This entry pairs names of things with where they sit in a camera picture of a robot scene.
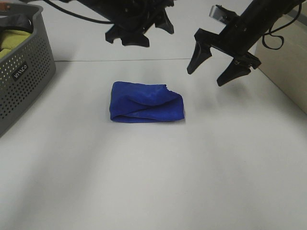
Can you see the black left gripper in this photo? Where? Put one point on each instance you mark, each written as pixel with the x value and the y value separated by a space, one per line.
pixel 129 16

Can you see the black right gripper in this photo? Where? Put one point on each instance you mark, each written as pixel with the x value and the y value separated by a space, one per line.
pixel 239 36

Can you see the yellow-green towel in basket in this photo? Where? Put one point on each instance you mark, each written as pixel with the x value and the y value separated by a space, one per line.
pixel 10 39

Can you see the blue microfibre towel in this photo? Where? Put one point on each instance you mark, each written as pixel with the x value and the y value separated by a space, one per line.
pixel 142 103

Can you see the brown basket handle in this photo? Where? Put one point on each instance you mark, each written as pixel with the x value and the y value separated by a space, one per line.
pixel 4 6

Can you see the grey perforated laundry basket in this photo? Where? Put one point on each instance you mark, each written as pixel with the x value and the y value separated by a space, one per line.
pixel 26 70

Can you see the beige storage box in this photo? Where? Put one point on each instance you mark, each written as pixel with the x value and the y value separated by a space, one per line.
pixel 287 67

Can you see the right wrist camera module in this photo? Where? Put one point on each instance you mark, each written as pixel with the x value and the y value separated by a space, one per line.
pixel 221 14

